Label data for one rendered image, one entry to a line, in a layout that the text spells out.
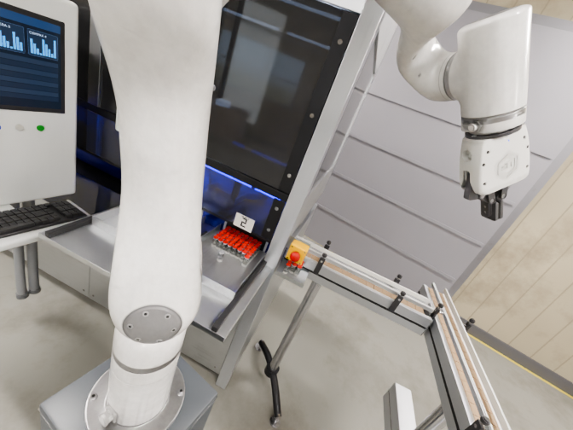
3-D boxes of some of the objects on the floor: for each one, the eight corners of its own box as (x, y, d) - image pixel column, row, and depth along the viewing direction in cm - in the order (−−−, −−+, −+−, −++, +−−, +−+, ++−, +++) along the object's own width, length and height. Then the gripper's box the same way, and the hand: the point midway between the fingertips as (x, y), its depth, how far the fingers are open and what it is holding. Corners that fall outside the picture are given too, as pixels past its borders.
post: (221, 374, 154) (413, -111, 68) (229, 379, 153) (436, -105, 68) (215, 384, 148) (417, -132, 63) (224, 389, 147) (442, -126, 62)
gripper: (509, 107, 47) (506, 196, 55) (435, 136, 46) (442, 223, 54) (557, 107, 40) (546, 209, 48) (471, 142, 40) (474, 241, 47)
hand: (491, 208), depth 50 cm, fingers closed
